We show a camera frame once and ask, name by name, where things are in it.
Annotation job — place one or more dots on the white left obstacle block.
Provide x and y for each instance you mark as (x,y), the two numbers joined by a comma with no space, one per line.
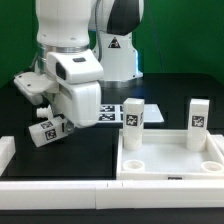
(7,151)

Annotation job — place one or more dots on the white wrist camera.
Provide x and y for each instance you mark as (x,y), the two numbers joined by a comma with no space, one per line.
(32,86)

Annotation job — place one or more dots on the white square table top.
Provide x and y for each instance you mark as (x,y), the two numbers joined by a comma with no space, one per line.
(164,156)

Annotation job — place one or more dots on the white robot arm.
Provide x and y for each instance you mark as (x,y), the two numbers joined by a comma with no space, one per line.
(83,46)

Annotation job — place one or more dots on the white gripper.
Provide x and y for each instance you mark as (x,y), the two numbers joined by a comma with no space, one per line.
(79,96)

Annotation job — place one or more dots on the white paper with tags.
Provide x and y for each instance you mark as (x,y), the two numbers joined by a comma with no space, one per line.
(113,113)

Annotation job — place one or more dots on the white front obstacle bar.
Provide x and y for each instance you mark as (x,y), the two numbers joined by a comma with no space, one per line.
(39,195)

